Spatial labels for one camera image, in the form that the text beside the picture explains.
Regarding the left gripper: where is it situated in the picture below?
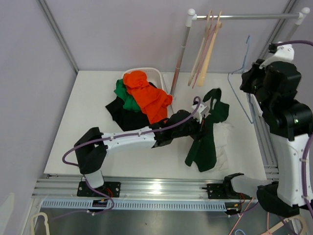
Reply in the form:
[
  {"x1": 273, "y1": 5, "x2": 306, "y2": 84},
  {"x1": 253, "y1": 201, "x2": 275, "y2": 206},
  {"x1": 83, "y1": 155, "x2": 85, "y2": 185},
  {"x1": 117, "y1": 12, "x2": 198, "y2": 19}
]
[{"x1": 172, "y1": 115, "x2": 210, "y2": 143}]

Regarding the blue wire hanger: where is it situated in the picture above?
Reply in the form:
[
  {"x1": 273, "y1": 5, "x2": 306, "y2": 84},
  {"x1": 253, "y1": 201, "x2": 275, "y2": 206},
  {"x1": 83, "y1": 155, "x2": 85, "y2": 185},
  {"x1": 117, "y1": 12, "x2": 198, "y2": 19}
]
[{"x1": 227, "y1": 35, "x2": 257, "y2": 124}]

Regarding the dark green t shirt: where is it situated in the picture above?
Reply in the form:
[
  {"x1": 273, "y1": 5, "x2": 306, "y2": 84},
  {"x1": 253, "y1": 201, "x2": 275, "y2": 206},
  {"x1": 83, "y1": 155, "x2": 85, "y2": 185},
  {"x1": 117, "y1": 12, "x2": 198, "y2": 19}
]
[{"x1": 185, "y1": 88, "x2": 229, "y2": 172}]

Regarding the orange t shirt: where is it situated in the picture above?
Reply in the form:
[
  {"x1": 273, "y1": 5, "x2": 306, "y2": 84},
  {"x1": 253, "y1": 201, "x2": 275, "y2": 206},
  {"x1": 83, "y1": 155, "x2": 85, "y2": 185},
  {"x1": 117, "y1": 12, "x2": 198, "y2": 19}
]
[{"x1": 123, "y1": 70, "x2": 173, "y2": 124}]

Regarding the beige hanger of orange shirt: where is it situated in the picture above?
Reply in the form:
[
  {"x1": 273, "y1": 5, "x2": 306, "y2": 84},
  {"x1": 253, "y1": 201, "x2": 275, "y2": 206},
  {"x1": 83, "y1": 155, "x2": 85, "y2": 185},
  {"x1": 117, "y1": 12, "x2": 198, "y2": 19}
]
[{"x1": 195, "y1": 11, "x2": 222, "y2": 87}]

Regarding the pink wire hanger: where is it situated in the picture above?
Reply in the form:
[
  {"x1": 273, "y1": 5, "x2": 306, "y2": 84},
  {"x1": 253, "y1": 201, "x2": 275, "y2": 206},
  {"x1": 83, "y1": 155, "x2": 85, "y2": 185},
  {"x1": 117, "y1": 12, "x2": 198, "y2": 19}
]
[{"x1": 189, "y1": 10, "x2": 222, "y2": 88}]

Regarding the black t shirt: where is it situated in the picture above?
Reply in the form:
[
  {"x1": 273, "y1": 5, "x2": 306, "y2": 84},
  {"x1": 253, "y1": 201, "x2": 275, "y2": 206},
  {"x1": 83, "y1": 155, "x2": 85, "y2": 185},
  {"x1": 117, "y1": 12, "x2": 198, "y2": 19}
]
[{"x1": 106, "y1": 96, "x2": 150, "y2": 131}]

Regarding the beige wooden hanger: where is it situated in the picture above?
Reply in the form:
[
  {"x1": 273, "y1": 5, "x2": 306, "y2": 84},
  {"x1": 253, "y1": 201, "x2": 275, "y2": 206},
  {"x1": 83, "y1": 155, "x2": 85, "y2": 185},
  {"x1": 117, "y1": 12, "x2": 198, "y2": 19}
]
[{"x1": 188, "y1": 10, "x2": 212, "y2": 86}]

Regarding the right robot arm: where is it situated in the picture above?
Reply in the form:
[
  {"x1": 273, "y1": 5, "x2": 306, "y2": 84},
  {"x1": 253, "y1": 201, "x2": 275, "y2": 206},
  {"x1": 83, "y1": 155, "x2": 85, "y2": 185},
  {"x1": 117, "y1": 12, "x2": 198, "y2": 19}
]
[{"x1": 223, "y1": 59, "x2": 313, "y2": 217}]

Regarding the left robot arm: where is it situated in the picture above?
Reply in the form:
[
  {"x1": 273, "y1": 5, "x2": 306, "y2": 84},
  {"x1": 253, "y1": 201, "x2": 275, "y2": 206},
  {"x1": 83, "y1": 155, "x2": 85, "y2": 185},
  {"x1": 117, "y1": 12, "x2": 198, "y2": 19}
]
[{"x1": 74, "y1": 110, "x2": 203, "y2": 196}]

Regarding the white printed t shirt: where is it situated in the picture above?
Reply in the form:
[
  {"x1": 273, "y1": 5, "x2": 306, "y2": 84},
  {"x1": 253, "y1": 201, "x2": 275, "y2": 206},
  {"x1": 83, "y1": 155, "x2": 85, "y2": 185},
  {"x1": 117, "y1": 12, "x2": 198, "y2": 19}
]
[{"x1": 213, "y1": 122, "x2": 234, "y2": 171}]

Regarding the pink hanger bottom right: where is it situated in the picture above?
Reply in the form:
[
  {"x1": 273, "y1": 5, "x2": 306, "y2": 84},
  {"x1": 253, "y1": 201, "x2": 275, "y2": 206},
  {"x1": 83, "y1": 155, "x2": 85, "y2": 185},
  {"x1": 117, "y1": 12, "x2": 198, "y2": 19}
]
[{"x1": 226, "y1": 200, "x2": 268, "y2": 235}]

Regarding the beige hanger bottom right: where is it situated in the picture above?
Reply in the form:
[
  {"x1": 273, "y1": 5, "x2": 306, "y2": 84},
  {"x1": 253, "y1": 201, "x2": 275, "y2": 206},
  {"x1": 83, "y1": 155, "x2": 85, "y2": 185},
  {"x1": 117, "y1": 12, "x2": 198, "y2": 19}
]
[{"x1": 262, "y1": 215, "x2": 309, "y2": 235}]

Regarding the beige hanger bottom left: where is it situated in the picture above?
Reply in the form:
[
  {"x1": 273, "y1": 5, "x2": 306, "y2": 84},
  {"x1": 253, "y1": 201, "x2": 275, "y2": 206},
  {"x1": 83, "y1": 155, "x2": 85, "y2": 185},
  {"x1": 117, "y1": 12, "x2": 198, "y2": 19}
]
[{"x1": 31, "y1": 212, "x2": 51, "y2": 235}]

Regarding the white perforated plastic basket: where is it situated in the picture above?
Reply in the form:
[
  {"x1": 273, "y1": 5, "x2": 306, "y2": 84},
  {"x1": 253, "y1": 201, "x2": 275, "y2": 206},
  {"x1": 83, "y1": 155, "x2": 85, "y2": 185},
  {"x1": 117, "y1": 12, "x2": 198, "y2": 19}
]
[{"x1": 121, "y1": 68, "x2": 168, "y2": 93}]

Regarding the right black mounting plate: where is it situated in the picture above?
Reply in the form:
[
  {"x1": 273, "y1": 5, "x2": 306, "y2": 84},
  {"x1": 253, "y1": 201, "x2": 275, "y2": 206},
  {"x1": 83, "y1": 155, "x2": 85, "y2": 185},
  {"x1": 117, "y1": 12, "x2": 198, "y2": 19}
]
[{"x1": 202, "y1": 183, "x2": 251, "y2": 200}]

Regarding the black mounting plate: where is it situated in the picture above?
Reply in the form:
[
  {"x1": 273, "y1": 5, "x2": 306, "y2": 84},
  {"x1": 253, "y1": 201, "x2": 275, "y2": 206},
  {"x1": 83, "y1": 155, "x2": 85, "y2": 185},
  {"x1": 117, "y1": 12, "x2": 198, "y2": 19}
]
[
  {"x1": 202, "y1": 183, "x2": 251, "y2": 200},
  {"x1": 77, "y1": 181, "x2": 121, "y2": 198}
]

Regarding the metal clothes rack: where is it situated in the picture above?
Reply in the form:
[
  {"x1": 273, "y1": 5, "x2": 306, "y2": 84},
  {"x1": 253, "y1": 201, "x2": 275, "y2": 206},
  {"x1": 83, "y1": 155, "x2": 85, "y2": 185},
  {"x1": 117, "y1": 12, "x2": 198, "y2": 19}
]
[{"x1": 170, "y1": 7, "x2": 311, "y2": 97}]

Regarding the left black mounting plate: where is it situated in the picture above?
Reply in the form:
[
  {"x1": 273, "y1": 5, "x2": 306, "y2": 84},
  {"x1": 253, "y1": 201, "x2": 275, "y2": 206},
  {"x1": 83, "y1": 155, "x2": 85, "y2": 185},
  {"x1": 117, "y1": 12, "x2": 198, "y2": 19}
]
[{"x1": 77, "y1": 181, "x2": 121, "y2": 198}]

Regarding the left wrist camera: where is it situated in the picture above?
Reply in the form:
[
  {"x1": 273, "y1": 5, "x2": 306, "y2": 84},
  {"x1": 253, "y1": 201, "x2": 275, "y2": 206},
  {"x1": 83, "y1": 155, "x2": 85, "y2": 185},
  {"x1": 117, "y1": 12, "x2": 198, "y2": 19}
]
[{"x1": 192, "y1": 102, "x2": 210, "y2": 123}]

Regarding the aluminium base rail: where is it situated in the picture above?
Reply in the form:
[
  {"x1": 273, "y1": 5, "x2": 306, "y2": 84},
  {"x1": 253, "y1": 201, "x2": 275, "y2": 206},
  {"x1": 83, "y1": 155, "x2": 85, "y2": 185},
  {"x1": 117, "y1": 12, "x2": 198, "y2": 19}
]
[{"x1": 31, "y1": 175, "x2": 222, "y2": 201}]

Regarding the slotted cable duct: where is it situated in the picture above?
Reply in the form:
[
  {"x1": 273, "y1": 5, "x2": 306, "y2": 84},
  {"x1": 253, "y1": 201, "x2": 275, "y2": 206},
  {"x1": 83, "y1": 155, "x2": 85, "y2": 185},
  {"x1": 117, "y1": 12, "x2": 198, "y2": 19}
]
[{"x1": 42, "y1": 199, "x2": 226, "y2": 212}]

